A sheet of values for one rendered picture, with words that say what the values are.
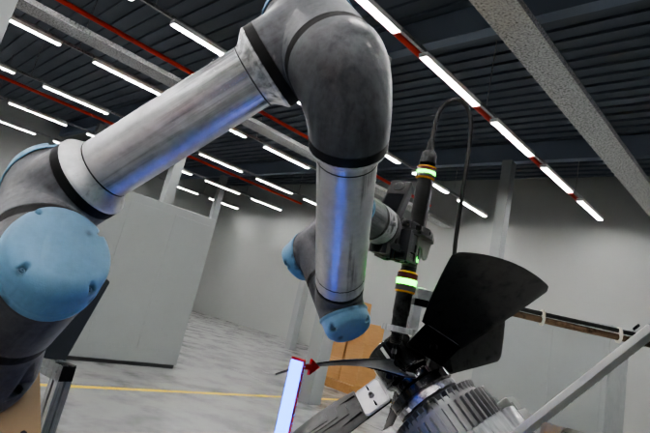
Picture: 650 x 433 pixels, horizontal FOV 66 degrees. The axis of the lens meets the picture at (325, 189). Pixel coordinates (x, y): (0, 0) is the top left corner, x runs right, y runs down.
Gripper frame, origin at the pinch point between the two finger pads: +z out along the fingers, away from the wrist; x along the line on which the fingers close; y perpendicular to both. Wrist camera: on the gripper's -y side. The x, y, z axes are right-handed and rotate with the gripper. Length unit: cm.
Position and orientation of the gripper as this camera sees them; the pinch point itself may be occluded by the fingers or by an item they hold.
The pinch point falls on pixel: (420, 238)
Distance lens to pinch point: 114.3
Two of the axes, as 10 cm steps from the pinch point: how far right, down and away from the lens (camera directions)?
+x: 8.4, 0.6, -5.5
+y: -2.1, 9.5, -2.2
